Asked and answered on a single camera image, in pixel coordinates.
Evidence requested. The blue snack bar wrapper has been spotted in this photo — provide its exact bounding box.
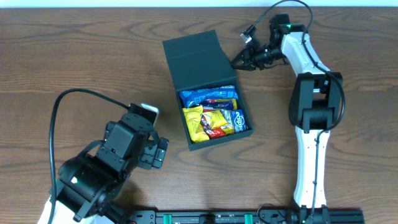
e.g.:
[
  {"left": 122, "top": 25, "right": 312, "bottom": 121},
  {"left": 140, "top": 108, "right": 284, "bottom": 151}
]
[{"left": 179, "top": 85, "right": 239, "bottom": 108}]

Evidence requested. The red candy bag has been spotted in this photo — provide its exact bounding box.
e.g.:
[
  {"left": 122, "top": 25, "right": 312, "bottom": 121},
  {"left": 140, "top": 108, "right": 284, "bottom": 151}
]
[{"left": 201, "top": 114, "right": 226, "bottom": 139}]

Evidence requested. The blue Eclipse mint box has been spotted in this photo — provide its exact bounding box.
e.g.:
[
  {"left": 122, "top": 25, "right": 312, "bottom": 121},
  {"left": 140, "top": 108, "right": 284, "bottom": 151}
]
[{"left": 231, "top": 109, "right": 247, "bottom": 133}]

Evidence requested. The dark blue snack bar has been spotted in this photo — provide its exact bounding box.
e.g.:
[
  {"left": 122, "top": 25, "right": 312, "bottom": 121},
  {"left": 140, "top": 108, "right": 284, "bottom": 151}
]
[{"left": 201, "top": 98, "right": 238, "bottom": 110}]

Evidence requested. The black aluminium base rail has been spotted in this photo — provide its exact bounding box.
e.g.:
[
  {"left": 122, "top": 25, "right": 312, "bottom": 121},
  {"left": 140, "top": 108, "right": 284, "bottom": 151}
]
[{"left": 104, "top": 204, "right": 365, "bottom": 224}]

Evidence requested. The yellow Hacks candy bag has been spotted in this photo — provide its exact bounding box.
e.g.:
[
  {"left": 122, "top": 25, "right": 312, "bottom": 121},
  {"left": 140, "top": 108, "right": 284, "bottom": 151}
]
[{"left": 221, "top": 110, "right": 234, "bottom": 135}]

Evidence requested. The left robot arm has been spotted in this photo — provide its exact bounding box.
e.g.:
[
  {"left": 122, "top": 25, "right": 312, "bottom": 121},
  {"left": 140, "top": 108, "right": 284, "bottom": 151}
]
[{"left": 39, "top": 112, "right": 169, "bottom": 223}]

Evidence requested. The yellow snack packet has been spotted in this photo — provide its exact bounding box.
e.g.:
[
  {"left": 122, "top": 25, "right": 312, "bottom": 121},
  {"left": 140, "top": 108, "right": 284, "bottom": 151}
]
[
  {"left": 203, "top": 110, "right": 228, "bottom": 129},
  {"left": 183, "top": 106, "right": 210, "bottom": 143}
]

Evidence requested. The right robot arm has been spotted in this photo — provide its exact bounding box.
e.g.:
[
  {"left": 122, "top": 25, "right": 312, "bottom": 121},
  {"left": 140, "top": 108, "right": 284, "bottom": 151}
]
[{"left": 231, "top": 14, "right": 345, "bottom": 223}]

